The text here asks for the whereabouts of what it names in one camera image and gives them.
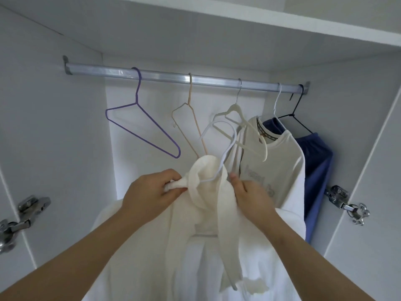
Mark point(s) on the person's right hand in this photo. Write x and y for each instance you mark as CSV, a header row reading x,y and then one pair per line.
x,y
253,197

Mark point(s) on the person's left hand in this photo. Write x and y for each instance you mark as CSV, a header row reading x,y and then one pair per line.
x,y
147,191

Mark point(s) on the person's right thumb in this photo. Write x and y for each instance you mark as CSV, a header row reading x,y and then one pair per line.
x,y
235,181

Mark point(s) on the person's left thumb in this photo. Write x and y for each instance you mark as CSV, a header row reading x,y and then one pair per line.
x,y
174,175

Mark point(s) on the white knit garment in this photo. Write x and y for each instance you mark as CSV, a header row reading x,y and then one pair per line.
x,y
200,235

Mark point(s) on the person's right forearm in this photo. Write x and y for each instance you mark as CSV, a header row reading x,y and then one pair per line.
x,y
319,263

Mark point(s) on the person's left forearm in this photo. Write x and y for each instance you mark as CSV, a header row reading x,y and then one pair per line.
x,y
59,257

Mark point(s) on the cream printed t-shirt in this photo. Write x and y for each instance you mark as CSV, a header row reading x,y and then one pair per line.
x,y
275,166

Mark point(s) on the white flocked hanger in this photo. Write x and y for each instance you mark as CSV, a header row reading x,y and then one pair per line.
x,y
241,119

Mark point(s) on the blue garment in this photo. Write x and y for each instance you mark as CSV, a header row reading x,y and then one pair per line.
x,y
316,172

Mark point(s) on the white hanger with t-shirt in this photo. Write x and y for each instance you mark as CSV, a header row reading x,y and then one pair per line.
x,y
275,104

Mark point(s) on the silver closet rod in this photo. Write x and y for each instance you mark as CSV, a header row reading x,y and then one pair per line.
x,y
188,77

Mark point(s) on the metal door hinge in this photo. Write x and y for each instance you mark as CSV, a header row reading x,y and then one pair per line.
x,y
22,216
346,202

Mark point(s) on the white wardrobe door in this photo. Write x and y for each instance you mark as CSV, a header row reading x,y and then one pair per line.
x,y
372,172
14,247

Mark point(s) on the white wardrobe top shelf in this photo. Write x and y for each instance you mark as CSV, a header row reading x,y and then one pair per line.
x,y
250,15

